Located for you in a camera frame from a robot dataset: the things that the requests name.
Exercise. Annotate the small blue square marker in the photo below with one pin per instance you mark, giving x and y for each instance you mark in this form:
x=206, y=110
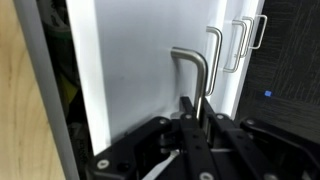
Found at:
x=267, y=93

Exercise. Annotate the white cabinet frame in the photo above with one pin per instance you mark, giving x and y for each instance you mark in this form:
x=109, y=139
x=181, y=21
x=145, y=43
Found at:
x=46, y=83

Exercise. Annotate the yellow green item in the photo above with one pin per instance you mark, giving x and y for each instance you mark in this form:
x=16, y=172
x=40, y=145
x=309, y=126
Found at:
x=69, y=91

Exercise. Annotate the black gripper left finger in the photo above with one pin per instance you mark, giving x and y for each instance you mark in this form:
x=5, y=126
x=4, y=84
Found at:
x=140, y=150

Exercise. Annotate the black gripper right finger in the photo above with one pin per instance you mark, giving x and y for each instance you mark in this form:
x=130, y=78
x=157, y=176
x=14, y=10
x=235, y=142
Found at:
x=260, y=150

